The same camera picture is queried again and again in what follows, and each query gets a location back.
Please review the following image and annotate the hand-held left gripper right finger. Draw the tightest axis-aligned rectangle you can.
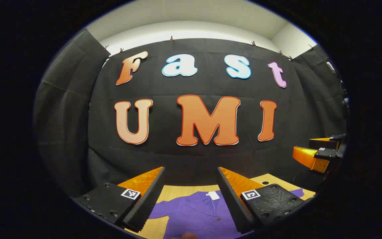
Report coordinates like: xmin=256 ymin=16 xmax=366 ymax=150
xmin=217 ymin=166 xmax=306 ymax=234

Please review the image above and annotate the black backdrop cloth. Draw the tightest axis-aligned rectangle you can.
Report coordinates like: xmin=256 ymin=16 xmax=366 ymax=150
xmin=33 ymin=29 xmax=348 ymax=199

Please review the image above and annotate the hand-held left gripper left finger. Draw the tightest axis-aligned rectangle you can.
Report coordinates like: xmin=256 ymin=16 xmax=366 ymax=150
xmin=72 ymin=166 xmax=166 ymax=233

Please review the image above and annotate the purple shirt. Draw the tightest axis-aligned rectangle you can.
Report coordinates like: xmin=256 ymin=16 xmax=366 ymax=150
xmin=148 ymin=189 xmax=306 ymax=239

